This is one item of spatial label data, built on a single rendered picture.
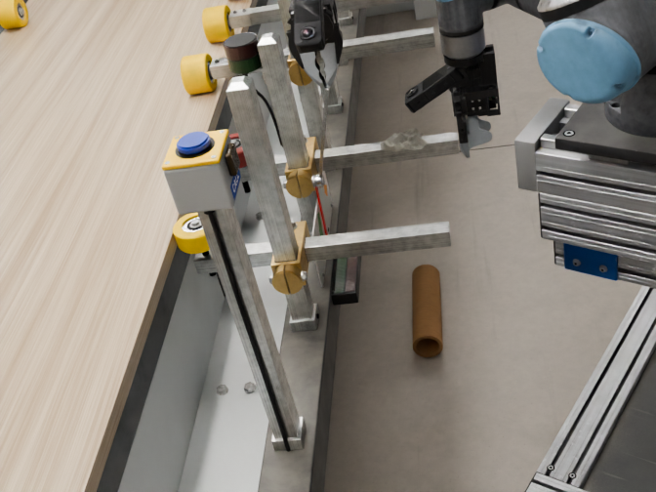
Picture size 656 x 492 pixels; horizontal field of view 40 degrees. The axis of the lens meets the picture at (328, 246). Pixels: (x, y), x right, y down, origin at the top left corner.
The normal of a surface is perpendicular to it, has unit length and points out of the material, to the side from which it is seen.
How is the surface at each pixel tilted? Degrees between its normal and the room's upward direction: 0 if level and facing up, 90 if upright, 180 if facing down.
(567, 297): 0
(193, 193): 90
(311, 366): 0
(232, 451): 0
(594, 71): 97
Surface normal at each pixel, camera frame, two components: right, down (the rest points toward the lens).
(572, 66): -0.63, 0.64
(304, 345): -0.19, -0.78
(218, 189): -0.07, 0.61
